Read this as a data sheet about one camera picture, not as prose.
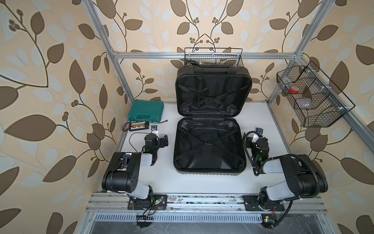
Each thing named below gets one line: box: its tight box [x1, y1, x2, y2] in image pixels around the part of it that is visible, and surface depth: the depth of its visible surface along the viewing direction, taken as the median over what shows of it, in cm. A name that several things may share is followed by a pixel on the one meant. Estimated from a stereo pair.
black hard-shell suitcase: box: [173, 60, 253, 176], surface depth 91 cm
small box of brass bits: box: [129, 121, 150, 132], surface depth 107 cm
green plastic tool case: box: [127, 99, 165, 124], surface depth 111 cm
